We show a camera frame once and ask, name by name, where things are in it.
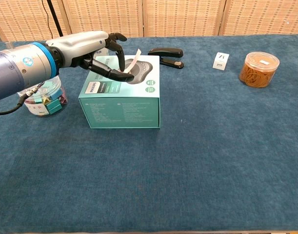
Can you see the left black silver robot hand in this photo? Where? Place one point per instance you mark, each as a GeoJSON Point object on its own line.
{"type": "Point", "coordinates": [78, 46]}

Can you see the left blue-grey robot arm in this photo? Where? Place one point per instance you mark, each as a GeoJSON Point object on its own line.
{"type": "Point", "coordinates": [17, 68]}

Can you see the teal speaker paper box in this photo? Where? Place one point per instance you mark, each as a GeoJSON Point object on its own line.
{"type": "Point", "coordinates": [122, 109]}

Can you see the small white box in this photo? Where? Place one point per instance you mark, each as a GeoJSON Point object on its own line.
{"type": "Point", "coordinates": [220, 62]}

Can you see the black tripod stand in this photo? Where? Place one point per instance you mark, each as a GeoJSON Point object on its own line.
{"type": "Point", "coordinates": [55, 19]}

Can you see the clear jar of binder clips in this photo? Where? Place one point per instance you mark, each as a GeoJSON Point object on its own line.
{"type": "Point", "coordinates": [48, 102]}

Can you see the black stapler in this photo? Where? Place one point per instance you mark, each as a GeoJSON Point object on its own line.
{"type": "Point", "coordinates": [168, 52]}

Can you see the bamboo folding screen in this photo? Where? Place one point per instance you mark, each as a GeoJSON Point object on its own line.
{"type": "Point", "coordinates": [178, 17]}

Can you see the blue table mat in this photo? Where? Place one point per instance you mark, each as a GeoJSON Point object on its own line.
{"type": "Point", "coordinates": [187, 158]}

